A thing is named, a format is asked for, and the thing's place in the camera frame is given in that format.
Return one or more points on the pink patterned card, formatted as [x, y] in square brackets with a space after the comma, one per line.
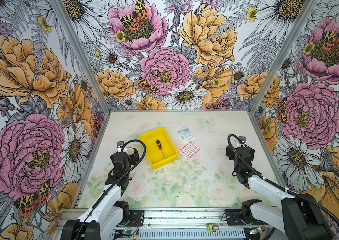
[189, 150]

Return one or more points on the left rear corner post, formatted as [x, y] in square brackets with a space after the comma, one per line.
[74, 40]

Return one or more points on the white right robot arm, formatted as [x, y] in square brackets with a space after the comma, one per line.
[298, 218]

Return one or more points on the white blue sachet packet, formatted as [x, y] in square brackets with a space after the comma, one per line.
[186, 135]

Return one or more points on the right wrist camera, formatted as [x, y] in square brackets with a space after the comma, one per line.
[241, 141]

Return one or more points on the green circuit board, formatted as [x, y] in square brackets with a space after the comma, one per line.
[124, 233]

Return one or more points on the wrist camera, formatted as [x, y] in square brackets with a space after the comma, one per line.
[120, 145]
[241, 141]

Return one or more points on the yellow plastic bin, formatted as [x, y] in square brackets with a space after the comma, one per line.
[154, 156]

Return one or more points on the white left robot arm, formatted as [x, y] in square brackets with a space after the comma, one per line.
[108, 211]

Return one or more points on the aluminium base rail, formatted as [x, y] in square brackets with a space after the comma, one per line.
[178, 224]

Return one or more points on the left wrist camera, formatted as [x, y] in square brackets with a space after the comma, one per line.
[120, 145]

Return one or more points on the aluminium corner post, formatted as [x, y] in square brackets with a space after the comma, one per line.
[297, 27]

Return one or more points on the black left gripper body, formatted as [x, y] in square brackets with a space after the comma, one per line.
[133, 159]

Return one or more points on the orange black screwdriver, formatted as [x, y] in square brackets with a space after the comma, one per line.
[160, 147]

